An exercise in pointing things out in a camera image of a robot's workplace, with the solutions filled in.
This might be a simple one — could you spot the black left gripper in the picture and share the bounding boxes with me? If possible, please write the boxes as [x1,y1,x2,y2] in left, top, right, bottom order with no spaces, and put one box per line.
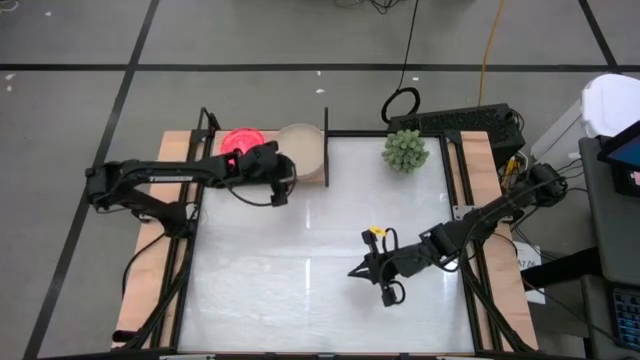
[238,141,297,208]

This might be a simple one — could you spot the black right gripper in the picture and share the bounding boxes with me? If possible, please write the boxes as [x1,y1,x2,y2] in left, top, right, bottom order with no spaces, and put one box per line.
[348,227,436,308]

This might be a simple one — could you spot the beige plate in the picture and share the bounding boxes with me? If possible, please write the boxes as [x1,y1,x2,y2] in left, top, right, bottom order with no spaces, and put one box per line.
[276,123,325,182]

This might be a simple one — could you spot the orange translucent divided plate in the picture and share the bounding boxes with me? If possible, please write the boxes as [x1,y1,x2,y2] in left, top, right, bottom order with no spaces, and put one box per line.
[220,127,266,157]

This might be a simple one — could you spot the black dish rack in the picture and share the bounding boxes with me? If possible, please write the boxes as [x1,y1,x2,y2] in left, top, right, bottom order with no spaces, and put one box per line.
[198,106,331,189]

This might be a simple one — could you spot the green plant in white pot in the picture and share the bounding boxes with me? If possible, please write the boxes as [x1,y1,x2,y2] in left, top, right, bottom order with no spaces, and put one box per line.
[382,128,431,175]

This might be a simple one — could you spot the white paper sheet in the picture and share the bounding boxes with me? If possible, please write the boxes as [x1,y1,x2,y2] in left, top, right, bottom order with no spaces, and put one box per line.
[512,240,547,306]

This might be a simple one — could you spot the black mesh computer case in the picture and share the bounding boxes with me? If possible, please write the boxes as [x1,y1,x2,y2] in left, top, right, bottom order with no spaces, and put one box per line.
[387,102,527,169]

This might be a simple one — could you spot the plywood table base board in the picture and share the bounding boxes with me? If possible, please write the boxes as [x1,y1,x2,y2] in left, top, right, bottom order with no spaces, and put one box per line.
[112,129,540,352]

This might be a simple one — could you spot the grey desk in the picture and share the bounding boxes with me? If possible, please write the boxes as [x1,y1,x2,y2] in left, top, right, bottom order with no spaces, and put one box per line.
[578,134,640,360]

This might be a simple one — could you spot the blue keypad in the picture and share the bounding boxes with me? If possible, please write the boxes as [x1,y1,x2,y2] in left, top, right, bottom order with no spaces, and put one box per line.
[610,287,640,352]

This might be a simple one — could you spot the black tablet screen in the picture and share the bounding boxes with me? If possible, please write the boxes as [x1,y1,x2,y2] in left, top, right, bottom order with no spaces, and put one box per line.
[597,118,640,198]

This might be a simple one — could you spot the white lidded bin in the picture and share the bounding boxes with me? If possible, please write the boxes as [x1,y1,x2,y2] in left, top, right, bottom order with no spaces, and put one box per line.
[529,73,640,174]

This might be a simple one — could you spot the black aluminium table frame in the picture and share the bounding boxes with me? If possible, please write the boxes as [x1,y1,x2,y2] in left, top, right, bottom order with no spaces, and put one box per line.
[112,128,539,360]

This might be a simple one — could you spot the black looped cable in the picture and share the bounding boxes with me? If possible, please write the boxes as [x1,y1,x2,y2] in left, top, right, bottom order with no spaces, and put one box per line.
[380,0,422,125]

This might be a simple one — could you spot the black arm base cable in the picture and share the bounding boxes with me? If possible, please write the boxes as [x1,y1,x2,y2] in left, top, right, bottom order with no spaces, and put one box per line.
[121,230,169,300]

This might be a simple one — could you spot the tangled black cables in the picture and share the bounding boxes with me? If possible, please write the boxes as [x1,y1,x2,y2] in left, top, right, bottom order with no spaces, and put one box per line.
[334,0,401,15]

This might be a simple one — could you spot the yellow cable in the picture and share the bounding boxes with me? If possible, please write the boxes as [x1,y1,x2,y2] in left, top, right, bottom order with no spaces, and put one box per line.
[477,0,509,107]

